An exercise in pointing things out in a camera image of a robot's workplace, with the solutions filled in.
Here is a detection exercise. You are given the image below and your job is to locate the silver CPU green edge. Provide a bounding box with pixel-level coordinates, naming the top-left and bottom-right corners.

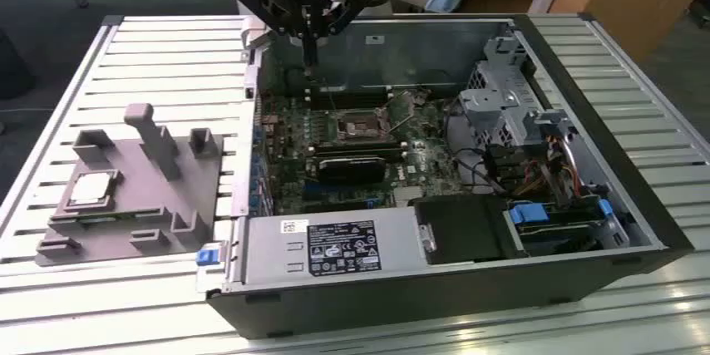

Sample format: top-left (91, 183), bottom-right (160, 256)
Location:
top-left (64, 170), bottom-right (122, 206)

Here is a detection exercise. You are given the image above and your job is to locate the black PC case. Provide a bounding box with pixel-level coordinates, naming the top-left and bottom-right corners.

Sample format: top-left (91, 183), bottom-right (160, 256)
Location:
top-left (194, 12), bottom-right (698, 340)

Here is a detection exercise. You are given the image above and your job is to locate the black Nvidia graphics card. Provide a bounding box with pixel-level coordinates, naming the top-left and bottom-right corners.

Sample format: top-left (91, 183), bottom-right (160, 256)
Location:
top-left (306, 154), bottom-right (389, 185)

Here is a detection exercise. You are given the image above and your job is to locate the silver finned heat sink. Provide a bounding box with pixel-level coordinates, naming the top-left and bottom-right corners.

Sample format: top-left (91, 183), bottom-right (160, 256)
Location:
top-left (394, 186), bottom-right (427, 207)

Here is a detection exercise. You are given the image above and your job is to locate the grey plastic parts rack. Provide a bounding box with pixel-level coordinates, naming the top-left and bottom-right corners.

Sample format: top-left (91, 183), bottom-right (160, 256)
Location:
top-left (34, 102), bottom-right (227, 268)

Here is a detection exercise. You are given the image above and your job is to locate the metal disk bay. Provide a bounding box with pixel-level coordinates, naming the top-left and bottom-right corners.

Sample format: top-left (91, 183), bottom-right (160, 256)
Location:
top-left (502, 199), bottom-right (634, 257)

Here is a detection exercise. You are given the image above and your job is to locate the blue disk carrier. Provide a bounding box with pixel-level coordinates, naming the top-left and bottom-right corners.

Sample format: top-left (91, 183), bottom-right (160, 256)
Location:
top-left (507, 201), bottom-right (550, 228)

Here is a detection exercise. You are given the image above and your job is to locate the coloured power wire bundle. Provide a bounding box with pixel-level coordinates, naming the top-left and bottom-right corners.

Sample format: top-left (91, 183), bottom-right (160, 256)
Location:
top-left (513, 134), bottom-right (593, 206)

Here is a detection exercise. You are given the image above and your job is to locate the green motherboard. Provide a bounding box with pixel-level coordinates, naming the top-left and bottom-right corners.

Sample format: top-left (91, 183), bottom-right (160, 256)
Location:
top-left (253, 88), bottom-right (483, 217)

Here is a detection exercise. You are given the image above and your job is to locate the metal drive cage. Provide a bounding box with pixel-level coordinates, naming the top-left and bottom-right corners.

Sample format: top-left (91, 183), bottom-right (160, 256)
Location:
top-left (457, 37), bottom-right (576, 152)

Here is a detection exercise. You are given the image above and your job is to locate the black plastic shroud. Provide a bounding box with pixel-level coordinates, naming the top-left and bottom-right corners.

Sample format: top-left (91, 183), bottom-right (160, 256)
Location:
top-left (413, 195), bottom-right (527, 267)

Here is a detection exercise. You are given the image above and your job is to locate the CPU socket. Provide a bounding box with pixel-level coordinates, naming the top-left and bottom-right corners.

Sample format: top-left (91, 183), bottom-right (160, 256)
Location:
top-left (330, 107), bottom-right (393, 144)

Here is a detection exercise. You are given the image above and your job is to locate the silver power supply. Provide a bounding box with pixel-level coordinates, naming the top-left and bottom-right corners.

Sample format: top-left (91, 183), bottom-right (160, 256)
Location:
top-left (243, 206), bottom-right (433, 289)

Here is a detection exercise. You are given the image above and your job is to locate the metal socket cover frame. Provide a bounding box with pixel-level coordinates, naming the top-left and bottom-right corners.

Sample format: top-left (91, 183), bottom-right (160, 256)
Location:
top-left (377, 89), bottom-right (418, 132)

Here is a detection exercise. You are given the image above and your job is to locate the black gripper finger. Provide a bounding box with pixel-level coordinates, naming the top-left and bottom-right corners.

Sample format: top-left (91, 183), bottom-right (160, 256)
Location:
top-left (233, 0), bottom-right (314, 78)
top-left (311, 0), bottom-right (371, 78)

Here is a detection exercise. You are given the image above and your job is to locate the black power cable bundle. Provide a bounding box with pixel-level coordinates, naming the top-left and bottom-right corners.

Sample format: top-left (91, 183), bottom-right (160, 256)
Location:
top-left (481, 143), bottom-right (510, 197)

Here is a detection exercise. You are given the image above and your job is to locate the wooden cabinet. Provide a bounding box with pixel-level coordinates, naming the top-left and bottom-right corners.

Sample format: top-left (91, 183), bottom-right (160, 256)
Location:
top-left (552, 0), bottom-right (710, 65)

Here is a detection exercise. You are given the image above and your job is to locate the blue case latch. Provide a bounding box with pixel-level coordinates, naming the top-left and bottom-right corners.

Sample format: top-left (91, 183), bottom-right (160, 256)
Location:
top-left (197, 245), bottom-right (225, 267)

